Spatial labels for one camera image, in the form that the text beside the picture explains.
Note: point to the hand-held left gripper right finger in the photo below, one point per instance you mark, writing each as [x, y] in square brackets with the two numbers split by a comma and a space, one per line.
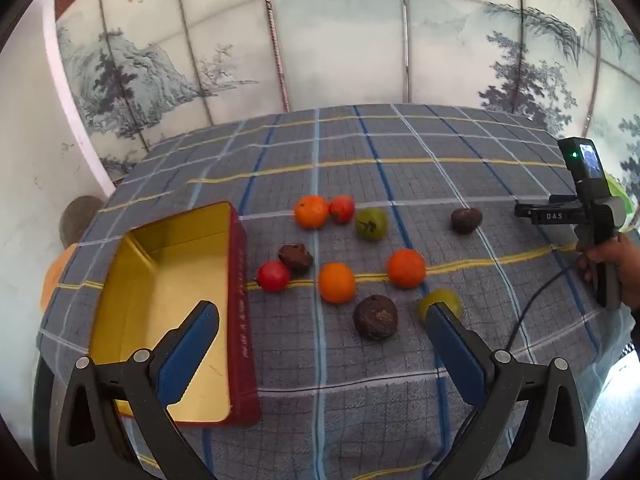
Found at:
[452, 347]

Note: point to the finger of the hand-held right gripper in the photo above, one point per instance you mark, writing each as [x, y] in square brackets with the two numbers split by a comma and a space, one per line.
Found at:
[522, 209]

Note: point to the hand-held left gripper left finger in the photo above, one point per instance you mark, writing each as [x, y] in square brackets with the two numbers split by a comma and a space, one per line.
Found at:
[190, 345]

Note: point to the yellow-green tomato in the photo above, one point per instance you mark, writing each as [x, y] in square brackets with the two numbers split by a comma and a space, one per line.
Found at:
[440, 295]

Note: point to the red tin box gold inside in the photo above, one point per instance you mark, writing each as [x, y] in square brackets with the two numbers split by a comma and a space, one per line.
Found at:
[150, 280]

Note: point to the large dark wrinkled passion fruit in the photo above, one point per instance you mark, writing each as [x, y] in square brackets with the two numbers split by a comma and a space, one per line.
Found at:
[375, 317]

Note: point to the orange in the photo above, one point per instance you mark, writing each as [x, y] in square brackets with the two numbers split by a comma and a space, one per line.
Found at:
[311, 211]
[337, 282]
[406, 268]

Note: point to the green tomato dark calyx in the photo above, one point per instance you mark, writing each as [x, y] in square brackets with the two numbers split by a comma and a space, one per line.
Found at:
[371, 223]

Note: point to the person's right hand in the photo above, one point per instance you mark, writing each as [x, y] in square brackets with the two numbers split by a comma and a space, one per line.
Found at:
[626, 260]

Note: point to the green object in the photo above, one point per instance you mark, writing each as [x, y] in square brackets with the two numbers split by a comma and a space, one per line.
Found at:
[622, 190]

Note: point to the red tomato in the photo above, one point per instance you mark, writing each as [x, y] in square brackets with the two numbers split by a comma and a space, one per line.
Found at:
[342, 208]
[273, 276]

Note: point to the round grey stone disc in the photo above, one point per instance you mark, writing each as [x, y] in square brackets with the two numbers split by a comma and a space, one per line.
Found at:
[80, 220]

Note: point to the grey plaid tablecloth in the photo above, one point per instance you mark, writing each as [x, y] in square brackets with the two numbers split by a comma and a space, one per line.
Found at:
[350, 170]

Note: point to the landscape painted folding screen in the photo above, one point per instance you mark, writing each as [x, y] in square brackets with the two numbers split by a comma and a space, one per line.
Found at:
[350, 35]

